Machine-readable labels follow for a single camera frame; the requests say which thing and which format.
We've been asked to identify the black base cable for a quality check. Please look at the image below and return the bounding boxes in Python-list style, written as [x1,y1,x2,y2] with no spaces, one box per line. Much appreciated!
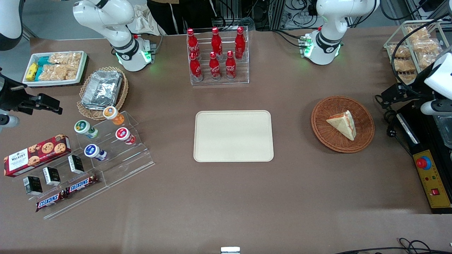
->
[271,29,307,48]

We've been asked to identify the small black box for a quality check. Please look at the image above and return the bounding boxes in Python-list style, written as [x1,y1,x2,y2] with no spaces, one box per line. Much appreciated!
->
[68,155,85,174]
[23,176,43,195]
[42,167,61,186]

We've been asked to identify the blue lid yogurt cup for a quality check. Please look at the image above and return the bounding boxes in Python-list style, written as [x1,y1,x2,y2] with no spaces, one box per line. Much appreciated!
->
[84,144,108,162]

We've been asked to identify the black cable with plug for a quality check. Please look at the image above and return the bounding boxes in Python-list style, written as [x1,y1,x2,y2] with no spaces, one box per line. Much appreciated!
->
[374,93,414,156]

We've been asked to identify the green lid yogurt cup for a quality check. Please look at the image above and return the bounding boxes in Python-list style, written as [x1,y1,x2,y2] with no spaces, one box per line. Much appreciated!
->
[74,120,99,139]

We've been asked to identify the beige cloth bag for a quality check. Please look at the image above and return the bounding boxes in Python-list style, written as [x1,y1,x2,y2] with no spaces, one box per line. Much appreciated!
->
[126,4,166,36]

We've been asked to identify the orange lid yogurt cup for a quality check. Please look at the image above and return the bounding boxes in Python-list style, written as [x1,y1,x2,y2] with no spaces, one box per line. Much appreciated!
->
[103,106,125,126]

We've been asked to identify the beige plastic tray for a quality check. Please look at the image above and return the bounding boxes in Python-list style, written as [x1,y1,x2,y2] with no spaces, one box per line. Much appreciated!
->
[194,110,274,163]

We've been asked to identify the Snickers chocolate bar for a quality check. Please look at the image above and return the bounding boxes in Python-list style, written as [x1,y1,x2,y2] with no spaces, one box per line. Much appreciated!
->
[35,190,68,212]
[65,174,100,195]

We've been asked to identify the clear acrylic cup step stand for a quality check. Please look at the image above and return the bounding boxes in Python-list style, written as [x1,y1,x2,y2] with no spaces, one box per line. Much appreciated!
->
[75,111,156,188]

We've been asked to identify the triangle sandwich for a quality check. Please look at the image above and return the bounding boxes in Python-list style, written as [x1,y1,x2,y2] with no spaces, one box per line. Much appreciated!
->
[326,110,357,141]

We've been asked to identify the yellow snack packet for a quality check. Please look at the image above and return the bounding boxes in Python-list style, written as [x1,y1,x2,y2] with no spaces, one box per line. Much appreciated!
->
[26,63,39,81]

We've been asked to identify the clear plastic container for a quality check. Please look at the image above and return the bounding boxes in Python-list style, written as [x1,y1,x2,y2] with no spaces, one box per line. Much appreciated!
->
[434,115,452,149]

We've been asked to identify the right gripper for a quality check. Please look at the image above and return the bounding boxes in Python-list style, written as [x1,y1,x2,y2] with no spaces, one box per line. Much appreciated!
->
[0,71,63,129]

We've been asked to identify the white wire rack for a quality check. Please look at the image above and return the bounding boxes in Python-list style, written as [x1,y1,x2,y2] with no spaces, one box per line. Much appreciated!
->
[383,20,452,86]

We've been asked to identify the bagged bread pastry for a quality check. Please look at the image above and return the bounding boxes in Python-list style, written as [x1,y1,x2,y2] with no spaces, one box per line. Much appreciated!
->
[394,58,418,73]
[401,72,419,85]
[411,38,442,54]
[388,44,412,59]
[404,26,432,41]

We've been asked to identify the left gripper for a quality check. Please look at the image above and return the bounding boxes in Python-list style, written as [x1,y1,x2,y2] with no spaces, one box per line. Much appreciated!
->
[381,84,452,116]

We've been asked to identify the white rectangular snack tray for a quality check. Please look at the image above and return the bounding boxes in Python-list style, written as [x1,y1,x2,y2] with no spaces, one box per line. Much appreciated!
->
[22,51,88,87]

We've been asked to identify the clear rice cracker bag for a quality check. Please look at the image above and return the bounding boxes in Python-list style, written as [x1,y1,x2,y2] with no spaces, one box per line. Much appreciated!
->
[48,52,82,66]
[39,64,78,81]

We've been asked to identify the clear acrylic snack step stand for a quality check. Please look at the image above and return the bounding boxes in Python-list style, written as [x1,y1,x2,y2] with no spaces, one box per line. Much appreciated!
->
[7,152,110,220]

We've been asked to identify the brown round wicker basket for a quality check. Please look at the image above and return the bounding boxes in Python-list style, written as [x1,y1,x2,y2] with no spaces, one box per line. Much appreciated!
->
[311,96,375,153]

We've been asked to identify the black floor cable bundle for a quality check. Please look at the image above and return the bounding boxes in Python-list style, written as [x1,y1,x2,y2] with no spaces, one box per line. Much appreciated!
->
[334,238,452,254]

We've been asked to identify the light oval wicker basket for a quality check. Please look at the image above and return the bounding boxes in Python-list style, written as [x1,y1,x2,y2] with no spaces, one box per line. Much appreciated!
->
[77,66,129,121]

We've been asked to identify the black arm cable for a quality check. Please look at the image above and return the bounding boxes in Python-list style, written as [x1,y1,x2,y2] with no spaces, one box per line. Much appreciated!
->
[390,14,452,93]

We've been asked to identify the black yellow control box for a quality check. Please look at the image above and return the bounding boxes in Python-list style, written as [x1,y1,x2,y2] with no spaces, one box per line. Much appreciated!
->
[395,102,452,214]

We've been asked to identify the aluminium foil container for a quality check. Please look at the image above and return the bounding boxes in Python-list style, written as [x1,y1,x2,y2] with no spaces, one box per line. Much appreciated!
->
[81,70,123,110]

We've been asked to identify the red Walkers cookie box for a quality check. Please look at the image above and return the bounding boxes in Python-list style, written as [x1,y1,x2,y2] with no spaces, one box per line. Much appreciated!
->
[4,134,72,177]

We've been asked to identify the red lid yogurt cup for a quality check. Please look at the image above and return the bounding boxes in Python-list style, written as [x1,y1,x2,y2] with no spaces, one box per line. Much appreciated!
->
[115,127,136,145]

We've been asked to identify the clear acrylic bottle rack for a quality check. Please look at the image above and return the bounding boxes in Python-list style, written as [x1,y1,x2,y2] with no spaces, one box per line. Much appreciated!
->
[186,25,250,86]

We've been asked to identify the red cola bottle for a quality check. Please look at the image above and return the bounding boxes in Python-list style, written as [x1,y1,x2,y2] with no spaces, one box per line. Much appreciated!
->
[225,50,237,80]
[209,52,221,81]
[235,26,246,60]
[211,27,223,58]
[189,52,203,82]
[186,28,199,60]

